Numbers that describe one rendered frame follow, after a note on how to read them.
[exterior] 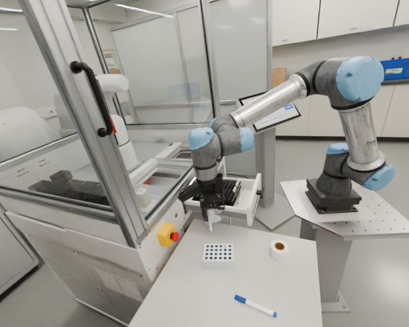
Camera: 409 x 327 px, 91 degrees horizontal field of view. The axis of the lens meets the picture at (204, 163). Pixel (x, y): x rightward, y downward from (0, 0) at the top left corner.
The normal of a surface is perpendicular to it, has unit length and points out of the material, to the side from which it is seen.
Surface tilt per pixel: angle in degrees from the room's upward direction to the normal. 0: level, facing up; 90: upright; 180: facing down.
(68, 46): 90
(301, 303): 0
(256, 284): 0
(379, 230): 0
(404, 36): 90
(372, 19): 90
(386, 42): 90
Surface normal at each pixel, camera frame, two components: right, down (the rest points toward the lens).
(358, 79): 0.15, 0.33
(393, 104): -0.40, 0.47
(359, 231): -0.14, -0.88
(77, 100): 0.91, 0.06
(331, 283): -0.07, 0.47
